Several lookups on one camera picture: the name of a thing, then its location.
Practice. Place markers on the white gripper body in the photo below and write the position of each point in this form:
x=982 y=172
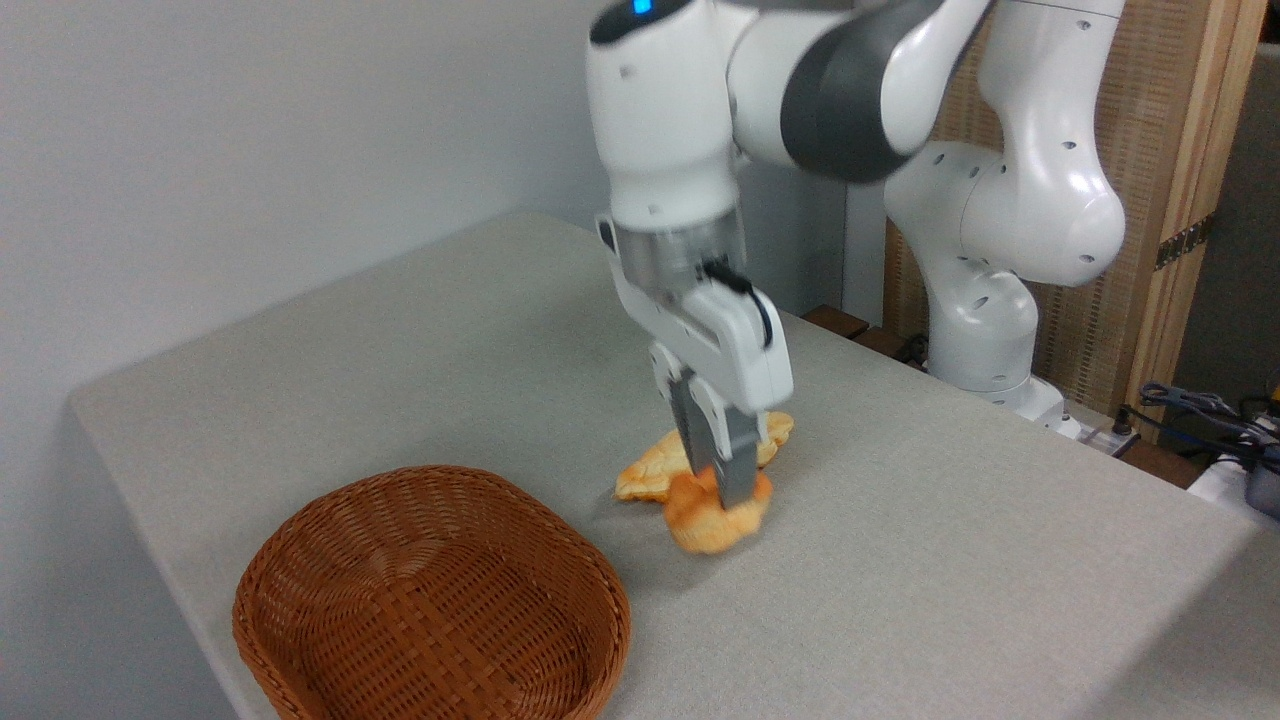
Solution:
x=730 y=350

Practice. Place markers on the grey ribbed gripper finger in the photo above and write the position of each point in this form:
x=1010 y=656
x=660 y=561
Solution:
x=738 y=460
x=690 y=420

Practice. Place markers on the round orange muffin bread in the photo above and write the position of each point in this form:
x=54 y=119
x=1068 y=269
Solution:
x=705 y=525

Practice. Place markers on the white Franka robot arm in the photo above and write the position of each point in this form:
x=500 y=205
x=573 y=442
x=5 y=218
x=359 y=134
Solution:
x=1020 y=200

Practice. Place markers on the long golden bread loaf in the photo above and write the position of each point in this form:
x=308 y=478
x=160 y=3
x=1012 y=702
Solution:
x=648 y=478

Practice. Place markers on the brown wicker basket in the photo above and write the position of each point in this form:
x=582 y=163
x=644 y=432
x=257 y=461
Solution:
x=430 y=600

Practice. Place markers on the brown wooden screen foot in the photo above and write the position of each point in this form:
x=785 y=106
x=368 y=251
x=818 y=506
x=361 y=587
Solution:
x=838 y=322

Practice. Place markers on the metal screen hinge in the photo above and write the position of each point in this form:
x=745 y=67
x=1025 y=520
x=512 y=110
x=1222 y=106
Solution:
x=1183 y=243

